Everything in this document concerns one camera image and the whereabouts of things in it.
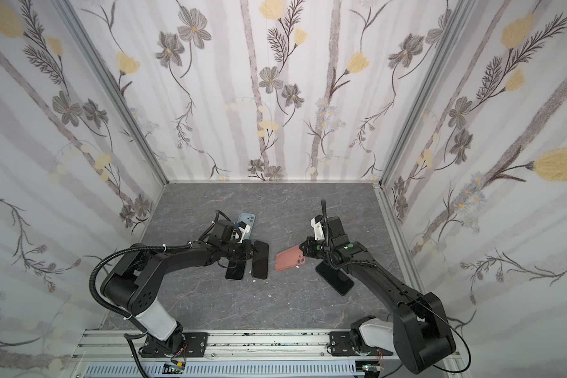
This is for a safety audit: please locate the pink phone case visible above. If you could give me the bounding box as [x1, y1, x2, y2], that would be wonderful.
[275, 245, 306, 272]

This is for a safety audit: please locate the black phone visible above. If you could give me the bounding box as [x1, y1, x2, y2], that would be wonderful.
[315, 262, 354, 296]
[225, 261, 246, 280]

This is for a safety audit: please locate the light blue phone case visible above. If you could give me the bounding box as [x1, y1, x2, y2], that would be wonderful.
[237, 213, 256, 232]

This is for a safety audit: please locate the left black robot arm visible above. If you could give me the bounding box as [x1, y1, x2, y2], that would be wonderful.
[89, 211, 255, 362]

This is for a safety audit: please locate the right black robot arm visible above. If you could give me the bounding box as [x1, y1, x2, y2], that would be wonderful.
[299, 200, 463, 374]

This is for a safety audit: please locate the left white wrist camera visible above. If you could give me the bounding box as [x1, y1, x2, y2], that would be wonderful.
[233, 221, 251, 243]

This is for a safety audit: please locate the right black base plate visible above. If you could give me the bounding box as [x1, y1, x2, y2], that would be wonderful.
[327, 331, 355, 357]

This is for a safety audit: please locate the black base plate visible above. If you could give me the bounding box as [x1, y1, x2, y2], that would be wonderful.
[181, 332, 209, 358]
[327, 331, 355, 357]

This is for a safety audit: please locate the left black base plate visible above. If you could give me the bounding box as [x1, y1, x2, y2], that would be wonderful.
[181, 332, 209, 358]

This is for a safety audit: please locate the aluminium mounting rail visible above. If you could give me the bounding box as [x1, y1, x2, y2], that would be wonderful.
[70, 328, 461, 364]

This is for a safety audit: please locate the white slotted cable duct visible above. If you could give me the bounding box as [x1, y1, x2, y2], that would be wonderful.
[83, 361, 365, 378]

